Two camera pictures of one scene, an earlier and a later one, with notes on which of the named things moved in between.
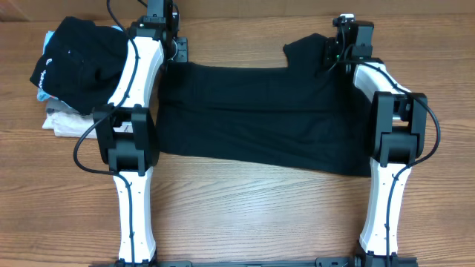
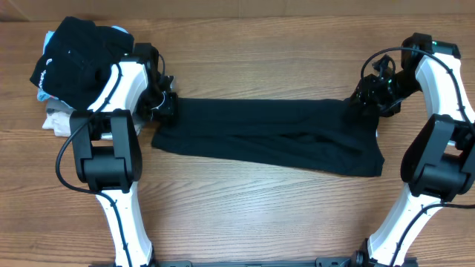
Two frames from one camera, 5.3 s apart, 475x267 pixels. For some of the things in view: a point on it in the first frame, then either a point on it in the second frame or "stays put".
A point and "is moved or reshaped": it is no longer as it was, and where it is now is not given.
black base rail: (338, 262) stays put
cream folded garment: (70, 125) stays put
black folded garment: (83, 64) stays put
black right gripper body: (332, 50) → (384, 93)
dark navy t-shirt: (306, 116) is moved or reshaped
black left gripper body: (181, 52) → (168, 104)
